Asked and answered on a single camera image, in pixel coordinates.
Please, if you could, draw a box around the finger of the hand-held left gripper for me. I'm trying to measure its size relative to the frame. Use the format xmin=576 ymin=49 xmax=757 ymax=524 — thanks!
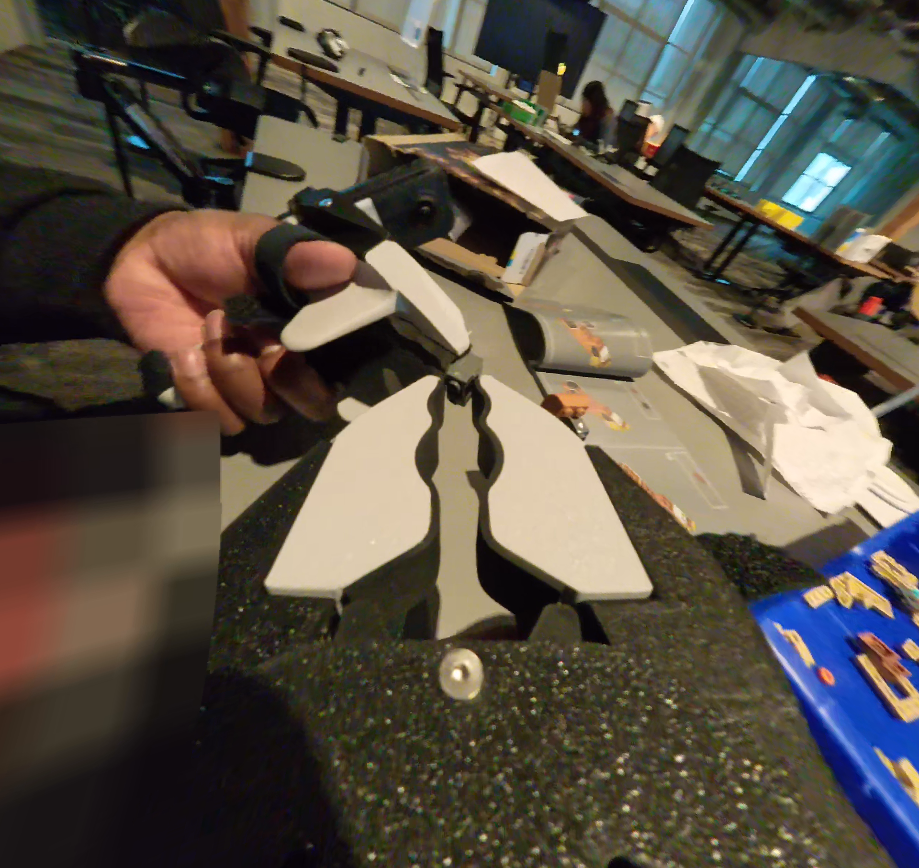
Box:
xmin=365 ymin=238 xmax=472 ymax=357
xmin=390 ymin=294 xmax=464 ymax=372

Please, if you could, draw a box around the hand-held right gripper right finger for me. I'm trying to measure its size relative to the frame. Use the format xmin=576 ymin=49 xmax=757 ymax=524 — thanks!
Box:
xmin=470 ymin=373 xmax=656 ymax=605

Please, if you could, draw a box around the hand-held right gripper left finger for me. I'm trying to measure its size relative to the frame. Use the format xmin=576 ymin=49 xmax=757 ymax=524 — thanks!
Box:
xmin=263 ymin=373 xmax=444 ymax=601

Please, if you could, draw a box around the dark grey toy brick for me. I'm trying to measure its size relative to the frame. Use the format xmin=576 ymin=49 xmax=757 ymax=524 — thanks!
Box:
xmin=444 ymin=351 xmax=485 ymax=407

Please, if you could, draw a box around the person's left forearm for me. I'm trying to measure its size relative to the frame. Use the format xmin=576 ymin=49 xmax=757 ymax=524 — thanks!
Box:
xmin=0 ymin=165 xmax=180 ymax=352

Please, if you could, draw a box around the grey desk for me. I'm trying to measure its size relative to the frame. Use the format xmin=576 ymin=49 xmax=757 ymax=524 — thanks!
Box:
xmin=219 ymin=218 xmax=887 ymax=639

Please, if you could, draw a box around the person's left hand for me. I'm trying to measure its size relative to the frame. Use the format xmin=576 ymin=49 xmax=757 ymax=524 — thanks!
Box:
xmin=102 ymin=208 xmax=360 ymax=438

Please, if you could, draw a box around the cardboard box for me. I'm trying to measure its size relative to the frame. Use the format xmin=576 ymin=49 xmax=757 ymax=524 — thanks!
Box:
xmin=359 ymin=132 xmax=591 ymax=296

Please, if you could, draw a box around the small white carton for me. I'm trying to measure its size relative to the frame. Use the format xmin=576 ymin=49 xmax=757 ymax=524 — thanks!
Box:
xmin=501 ymin=231 xmax=559 ymax=288

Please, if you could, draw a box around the wood-edged grey table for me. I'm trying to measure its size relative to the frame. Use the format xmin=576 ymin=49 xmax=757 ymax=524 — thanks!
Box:
xmin=793 ymin=304 xmax=919 ymax=393
xmin=707 ymin=186 xmax=919 ymax=285
xmin=503 ymin=114 xmax=717 ymax=235
xmin=273 ymin=50 xmax=465 ymax=142

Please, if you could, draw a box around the grey instruction booklet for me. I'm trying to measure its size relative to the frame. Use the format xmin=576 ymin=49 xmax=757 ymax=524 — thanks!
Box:
xmin=506 ymin=300 xmax=726 ymax=524

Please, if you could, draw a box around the crumpled white paper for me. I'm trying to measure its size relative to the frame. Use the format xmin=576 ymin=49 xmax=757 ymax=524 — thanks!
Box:
xmin=652 ymin=340 xmax=919 ymax=524

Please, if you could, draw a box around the blue plastic bin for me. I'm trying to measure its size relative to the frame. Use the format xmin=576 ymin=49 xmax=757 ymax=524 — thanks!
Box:
xmin=747 ymin=512 xmax=919 ymax=868

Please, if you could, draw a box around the pile of small toy bricks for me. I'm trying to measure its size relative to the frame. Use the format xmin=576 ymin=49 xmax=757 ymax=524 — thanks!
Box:
xmin=779 ymin=548 xmax=919 ymax=790

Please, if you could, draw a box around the large black wall screen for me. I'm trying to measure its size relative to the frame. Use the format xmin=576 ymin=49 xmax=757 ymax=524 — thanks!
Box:
xmin=474 ymin=0 xmax=609 ymax=102

